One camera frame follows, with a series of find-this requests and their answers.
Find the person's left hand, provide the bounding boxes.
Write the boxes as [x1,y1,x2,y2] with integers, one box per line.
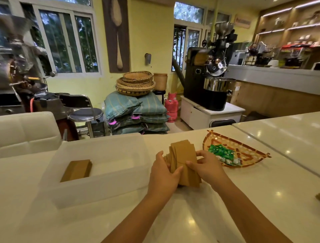
[147,151,184,198]

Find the silver coffee roaster machine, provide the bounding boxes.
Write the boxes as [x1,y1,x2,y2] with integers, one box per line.
[0,14,79,141]

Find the black kettle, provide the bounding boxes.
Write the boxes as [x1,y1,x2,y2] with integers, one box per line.
[248,43,261,57]

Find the small black stool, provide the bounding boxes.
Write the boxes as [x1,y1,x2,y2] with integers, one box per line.
[153,89,166,105]

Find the black coffee roaster machine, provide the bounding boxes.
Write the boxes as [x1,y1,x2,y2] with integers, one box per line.
[183,22,238,111]

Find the person's right forearm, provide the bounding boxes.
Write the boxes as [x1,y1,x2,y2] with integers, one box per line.
[216,178,294,243]

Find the translucent plastic bin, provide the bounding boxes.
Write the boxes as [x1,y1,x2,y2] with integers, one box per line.
[40,133,152,210]

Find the grey bar counter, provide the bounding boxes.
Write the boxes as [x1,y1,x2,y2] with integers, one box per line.
[224,64,320,119]

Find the wooden wall shelves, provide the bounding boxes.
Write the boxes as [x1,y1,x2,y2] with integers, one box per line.
[252,0,320,48]

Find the black chair backrest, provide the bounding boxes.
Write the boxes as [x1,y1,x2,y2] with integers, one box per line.
[209,119,237,128]

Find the white low cabinet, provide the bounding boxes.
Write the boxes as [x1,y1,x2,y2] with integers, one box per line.
[180,95,246,130]

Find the person's left forearm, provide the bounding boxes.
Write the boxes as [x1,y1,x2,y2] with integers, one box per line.
[101,193,175,243]

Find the woven bamboo tray basket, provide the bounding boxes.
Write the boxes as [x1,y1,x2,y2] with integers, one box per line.
[202,130,272,169]

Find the black chrome stool chair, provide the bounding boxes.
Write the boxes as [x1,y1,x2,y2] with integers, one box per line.
[59,94,104,139]

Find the tall woven basket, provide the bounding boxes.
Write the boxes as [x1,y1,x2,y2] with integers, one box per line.
[153,73,168,91]

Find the window with black grille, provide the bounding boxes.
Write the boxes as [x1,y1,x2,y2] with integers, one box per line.
[172,1,232,72]

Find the white framed window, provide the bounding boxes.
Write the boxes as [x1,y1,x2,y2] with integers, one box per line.
[9,0,102,77]

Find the pile of teal woven sacks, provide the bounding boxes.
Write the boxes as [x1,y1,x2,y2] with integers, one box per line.
[104,91,171,136]

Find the black exhaust pipe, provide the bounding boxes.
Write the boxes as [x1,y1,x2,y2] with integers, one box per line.
[171,57,186,80]

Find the brown spoon wall picture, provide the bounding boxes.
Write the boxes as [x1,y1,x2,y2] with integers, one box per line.
[102,0,130,73]

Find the wooden wall sign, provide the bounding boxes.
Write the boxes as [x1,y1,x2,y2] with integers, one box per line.
[234,14,252,29]

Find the pile of green candy packets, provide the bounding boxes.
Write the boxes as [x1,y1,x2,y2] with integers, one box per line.
[208,144,242,166]

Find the person's right hand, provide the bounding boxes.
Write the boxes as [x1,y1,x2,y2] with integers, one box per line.
[186,150,232,192]

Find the stack of flat woven baskets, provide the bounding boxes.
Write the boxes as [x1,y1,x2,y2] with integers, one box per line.
[115,71,156,97]

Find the pink gas cylinder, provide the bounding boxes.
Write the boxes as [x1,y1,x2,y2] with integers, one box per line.
[164,92,179,123]

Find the white padded chair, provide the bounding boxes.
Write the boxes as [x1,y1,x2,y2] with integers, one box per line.
[0,111,63,159]

